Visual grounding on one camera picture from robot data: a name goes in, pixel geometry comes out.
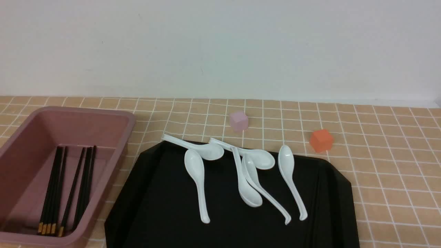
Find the pink translucent cube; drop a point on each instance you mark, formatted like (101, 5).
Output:
(238, 121)

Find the white spoon far left top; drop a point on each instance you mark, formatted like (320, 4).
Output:
(207, 151)

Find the white spoon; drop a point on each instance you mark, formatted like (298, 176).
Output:
(207, 151)
(262, 159)
(286, 164)

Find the white spoon left vertical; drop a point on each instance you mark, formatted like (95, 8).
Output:
(195, 168)

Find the white spoon centre top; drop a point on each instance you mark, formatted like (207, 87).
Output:
(262, 159)

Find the white spoon centre diagonal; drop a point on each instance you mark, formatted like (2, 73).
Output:
(251, 175)

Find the white spoon right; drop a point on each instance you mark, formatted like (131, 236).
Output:
(286, 164)

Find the white spoon centre bowl down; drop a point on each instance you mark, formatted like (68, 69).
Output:
(248, 194)

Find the orange cube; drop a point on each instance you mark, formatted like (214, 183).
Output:
(321, 140)

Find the black plastic tray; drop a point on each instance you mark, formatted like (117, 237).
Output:
(158, 207)

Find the black chopstick right pair inner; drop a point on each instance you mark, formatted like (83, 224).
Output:
(79, 206)

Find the black chopstick pair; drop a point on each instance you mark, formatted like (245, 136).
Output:
(79, 206)
(89, 179)

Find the black chopstick right pair outer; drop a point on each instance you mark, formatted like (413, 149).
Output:
(89, 179)

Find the checkered orange tablecloth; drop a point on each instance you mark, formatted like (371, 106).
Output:
(391, 155)

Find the black chopstick gold tip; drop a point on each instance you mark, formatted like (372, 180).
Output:
(58, 193)
(52, 189)
(71, 193)
(55, 189)
(48, 195)

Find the pink plastic bin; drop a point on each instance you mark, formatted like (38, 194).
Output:
(26, 161)

